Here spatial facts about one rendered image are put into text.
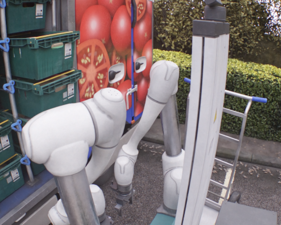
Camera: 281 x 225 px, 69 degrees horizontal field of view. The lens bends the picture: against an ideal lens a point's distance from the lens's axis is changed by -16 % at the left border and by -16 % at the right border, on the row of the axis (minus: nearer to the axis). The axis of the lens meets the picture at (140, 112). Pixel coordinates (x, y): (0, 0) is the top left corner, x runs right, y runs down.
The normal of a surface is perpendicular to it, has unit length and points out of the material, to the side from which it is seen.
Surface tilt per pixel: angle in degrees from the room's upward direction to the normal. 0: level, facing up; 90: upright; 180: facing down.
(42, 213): 90
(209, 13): 90
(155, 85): 77
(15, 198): 0
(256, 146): 6
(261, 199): 0
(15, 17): 91
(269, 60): 55
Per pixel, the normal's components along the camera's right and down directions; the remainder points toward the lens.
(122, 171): -0.07, 0.24
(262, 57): -0.29, -0.24
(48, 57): 0.89, 0.32
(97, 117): 0.44, -0.24
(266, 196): 0.00, -0.92
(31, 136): 0.08, -0.25
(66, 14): -0.44, 0.35
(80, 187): 0.69, 0.12
